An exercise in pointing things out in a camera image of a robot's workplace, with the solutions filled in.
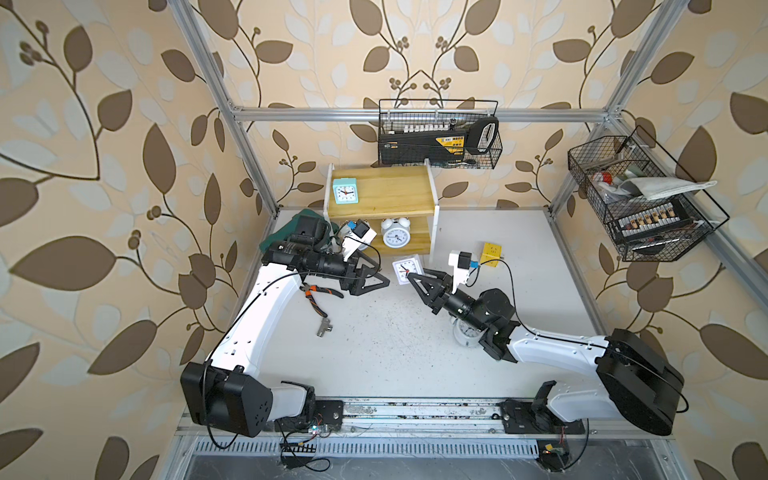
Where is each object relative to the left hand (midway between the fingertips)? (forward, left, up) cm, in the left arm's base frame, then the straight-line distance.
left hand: (382, 276), depth 68 cm
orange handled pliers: (+11, +25, -28) cm, 39 cm away
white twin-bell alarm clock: (+18, -3, -6) cm, 20 cm away
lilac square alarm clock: (+2, -5, +1) cm, 6 cm away
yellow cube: (+25, -36, -23) cm, 49 cm away
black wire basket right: (+33, -61, +6) cm, 70 cm away
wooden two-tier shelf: (+23, -1, +5) cm, 24 cm away
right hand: (+1, -7, -1) cm, 7 cm away
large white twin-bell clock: (-4, -23, -24) cm, 33 cm away
